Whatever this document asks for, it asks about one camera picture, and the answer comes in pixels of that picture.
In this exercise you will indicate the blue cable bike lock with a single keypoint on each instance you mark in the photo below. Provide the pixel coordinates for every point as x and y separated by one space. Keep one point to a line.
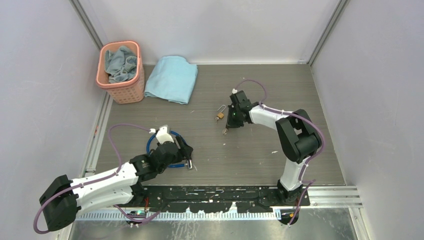
150 142

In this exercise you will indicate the pink plastic laundry basket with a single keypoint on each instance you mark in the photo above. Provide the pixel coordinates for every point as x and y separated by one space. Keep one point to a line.
124 92

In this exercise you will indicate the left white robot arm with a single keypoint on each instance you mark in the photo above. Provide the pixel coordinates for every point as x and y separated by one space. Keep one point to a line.
66 199

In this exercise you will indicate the small brass padlock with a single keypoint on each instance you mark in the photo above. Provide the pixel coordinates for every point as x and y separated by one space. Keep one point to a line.
220 113

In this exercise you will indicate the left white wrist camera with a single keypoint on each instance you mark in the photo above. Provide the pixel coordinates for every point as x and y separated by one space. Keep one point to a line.
162 134

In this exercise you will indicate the aluminium frame rail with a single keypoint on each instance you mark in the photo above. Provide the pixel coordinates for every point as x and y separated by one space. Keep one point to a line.
334 196

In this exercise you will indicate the white slotted cable duct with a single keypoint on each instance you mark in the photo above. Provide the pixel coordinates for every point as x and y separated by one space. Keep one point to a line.
232 215

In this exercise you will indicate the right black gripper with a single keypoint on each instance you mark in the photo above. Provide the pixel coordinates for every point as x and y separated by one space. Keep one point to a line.
230 123

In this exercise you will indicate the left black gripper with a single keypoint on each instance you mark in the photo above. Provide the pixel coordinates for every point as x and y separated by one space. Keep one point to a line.
185 150

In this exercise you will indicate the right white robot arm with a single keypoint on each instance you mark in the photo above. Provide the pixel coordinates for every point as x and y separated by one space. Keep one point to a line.
300 140

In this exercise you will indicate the folded light blue towel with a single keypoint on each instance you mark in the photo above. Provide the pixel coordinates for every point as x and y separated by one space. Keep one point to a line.
173 79

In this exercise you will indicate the grey-blue cloth in basket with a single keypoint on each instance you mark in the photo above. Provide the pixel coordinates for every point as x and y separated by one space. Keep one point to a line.
120 65

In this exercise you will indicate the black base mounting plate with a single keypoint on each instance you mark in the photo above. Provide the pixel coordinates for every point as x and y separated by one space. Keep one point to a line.
213 199

